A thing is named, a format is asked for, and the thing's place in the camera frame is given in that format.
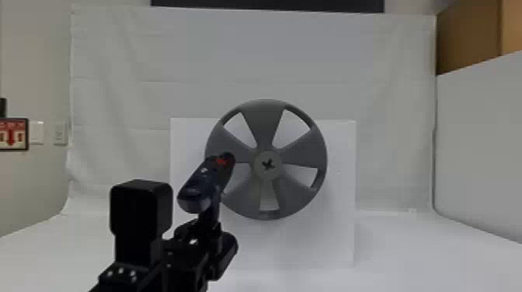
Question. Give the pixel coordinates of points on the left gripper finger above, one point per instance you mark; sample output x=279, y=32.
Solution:
x=225, y=253
x=188, y=232

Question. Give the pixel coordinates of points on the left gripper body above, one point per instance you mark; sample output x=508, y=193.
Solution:
x=179, y=269

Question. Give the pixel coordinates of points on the drill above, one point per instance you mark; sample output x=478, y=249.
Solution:
x=206, y=185

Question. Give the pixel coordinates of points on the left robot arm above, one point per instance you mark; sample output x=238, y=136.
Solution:
x=118, y=278

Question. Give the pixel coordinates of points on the grey wheel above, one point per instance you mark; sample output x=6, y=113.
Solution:
x=267, y=134

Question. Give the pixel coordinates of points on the white panel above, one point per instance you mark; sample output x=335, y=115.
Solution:
x=326, y=228
x=481, y=147

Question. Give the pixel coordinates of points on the cardboard box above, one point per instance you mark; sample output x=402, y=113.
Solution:
x=473, y=32

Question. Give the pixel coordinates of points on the red wall sign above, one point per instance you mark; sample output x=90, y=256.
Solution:
x=13, y=133

